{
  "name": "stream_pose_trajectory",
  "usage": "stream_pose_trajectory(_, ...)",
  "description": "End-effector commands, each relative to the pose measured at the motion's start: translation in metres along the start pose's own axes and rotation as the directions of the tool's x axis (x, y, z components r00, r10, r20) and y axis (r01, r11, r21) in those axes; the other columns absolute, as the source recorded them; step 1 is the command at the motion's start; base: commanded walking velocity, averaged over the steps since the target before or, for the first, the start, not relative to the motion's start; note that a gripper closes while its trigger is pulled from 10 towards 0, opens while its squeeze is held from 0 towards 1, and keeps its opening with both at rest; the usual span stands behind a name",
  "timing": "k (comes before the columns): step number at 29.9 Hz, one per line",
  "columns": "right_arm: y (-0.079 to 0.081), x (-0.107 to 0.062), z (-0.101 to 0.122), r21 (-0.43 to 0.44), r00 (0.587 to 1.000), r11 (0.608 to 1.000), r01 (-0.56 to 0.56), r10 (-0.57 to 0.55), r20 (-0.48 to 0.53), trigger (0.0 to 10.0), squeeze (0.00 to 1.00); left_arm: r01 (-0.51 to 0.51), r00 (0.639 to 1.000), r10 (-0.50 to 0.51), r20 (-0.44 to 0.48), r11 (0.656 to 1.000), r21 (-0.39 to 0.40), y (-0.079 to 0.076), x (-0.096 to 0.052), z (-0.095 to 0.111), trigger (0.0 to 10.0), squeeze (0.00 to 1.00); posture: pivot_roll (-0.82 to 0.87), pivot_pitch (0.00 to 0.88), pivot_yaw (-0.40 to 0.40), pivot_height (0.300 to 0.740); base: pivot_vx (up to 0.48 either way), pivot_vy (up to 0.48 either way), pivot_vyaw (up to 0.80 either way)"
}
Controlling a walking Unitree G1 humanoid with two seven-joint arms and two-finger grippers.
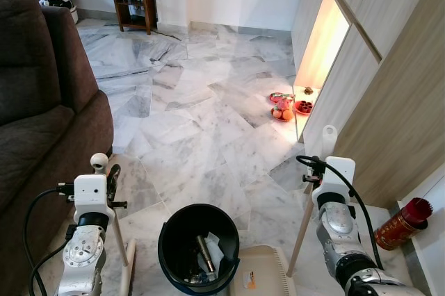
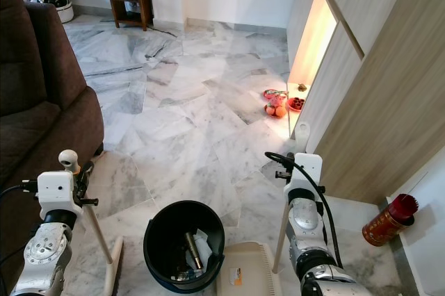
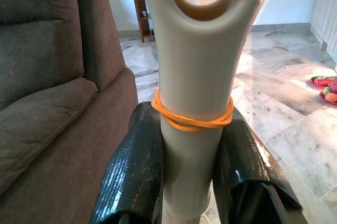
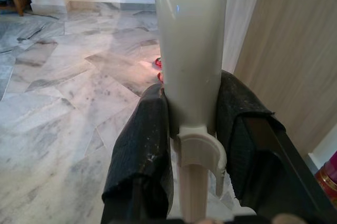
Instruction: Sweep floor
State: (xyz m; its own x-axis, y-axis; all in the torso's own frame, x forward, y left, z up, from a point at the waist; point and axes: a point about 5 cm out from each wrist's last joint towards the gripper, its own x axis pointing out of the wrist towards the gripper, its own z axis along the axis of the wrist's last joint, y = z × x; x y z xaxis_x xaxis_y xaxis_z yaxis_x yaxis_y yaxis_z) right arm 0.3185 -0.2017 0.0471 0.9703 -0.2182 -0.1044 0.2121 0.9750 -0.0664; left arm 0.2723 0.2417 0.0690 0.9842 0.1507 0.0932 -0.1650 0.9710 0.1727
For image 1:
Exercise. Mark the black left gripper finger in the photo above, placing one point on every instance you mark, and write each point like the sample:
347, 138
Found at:
114, 171

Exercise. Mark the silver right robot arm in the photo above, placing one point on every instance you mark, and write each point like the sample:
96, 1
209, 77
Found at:
341, 230

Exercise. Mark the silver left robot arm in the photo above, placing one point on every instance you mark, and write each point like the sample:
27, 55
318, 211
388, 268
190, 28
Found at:
83, 254

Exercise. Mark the red plate with dark sweets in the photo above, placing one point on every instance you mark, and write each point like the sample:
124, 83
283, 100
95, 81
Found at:
303, 108

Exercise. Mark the red plate with oranges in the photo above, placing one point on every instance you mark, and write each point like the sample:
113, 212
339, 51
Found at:
282, 114

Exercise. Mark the black round waste bin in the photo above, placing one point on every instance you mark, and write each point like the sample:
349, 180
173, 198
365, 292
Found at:
174, 240

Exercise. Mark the red patterned packet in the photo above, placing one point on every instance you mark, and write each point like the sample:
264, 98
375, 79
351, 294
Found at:
280, 98

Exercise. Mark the small brass cup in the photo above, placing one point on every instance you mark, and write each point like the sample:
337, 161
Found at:
308, 90

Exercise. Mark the dark brown fabric sofa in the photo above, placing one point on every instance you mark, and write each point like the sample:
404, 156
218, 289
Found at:
42, 115

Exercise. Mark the red cylindrical tin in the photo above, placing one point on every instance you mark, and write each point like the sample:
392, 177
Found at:
396, 230

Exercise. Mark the brown metal bottle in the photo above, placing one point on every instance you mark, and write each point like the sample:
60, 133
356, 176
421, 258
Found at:
206, 253

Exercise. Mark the white crumpled paper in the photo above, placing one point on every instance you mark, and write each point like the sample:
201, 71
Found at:
220, 249

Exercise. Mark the light wood tall cabinet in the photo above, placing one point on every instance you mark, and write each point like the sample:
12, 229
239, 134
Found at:
403, 101

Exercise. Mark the white round appliance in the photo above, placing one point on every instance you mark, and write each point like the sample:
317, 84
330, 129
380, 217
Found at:
59, 1

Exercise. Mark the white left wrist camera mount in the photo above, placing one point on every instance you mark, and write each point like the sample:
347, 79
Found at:
90, 192

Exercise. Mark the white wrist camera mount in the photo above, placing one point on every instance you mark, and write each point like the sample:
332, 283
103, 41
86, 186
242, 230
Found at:
339, 174
90, 192

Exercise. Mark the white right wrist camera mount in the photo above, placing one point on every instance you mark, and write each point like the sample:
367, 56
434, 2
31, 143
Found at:
339, 174

